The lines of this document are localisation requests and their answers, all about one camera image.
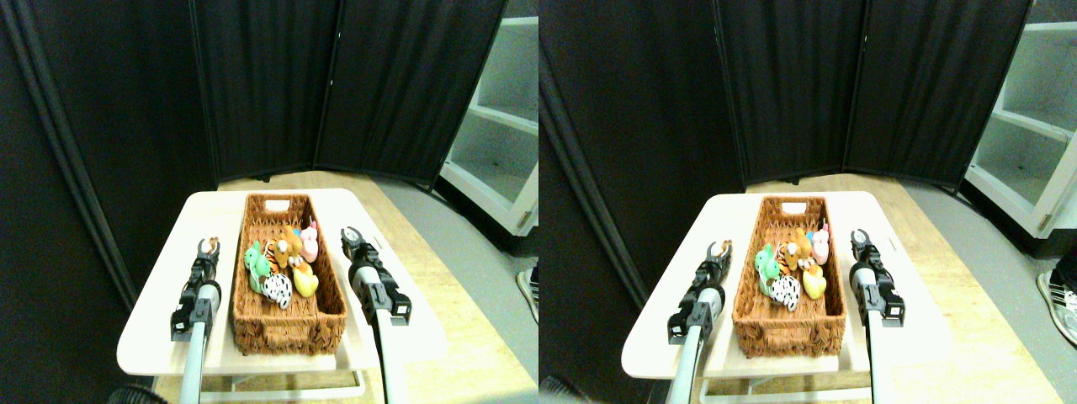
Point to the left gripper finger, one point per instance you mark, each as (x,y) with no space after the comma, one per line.
(215,249)
(711,253)
(727,252)
(200,251)

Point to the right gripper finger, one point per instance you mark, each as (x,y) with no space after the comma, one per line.
(345,241)
(361,240)
(867,241)
(854,242)

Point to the pink toy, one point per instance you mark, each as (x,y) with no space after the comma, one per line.
(310,247)
(821,249)

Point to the small green toy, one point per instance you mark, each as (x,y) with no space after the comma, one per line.
(253,253)
(763,257)

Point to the brown toy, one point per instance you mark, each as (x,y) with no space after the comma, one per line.
(801,249)
(290,247)

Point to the yellow duck toy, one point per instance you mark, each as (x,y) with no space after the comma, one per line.
(816,285)
(306,283)

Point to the orange tiger toy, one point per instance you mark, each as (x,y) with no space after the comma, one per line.
(273,251)
(784,252)

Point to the black and white toy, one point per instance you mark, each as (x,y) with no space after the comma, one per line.
(787,293)
(278,290)

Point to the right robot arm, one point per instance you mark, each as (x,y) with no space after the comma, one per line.
(363,278)
(862,279)

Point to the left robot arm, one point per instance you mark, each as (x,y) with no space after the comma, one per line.
(193,370)
(690,370)

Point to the low white table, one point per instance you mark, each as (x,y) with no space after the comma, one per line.
(332,206)
(846,209)

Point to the brown wicker basket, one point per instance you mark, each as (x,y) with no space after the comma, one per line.
(286,332)
(787,335)

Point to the curtain stand pole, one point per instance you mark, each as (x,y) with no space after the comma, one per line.
(585,156)
(71,151)

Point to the person's legs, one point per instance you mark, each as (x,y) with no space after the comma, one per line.
(531,295)
(1062,299)

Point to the black bracket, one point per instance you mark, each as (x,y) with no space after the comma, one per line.
(894,313)

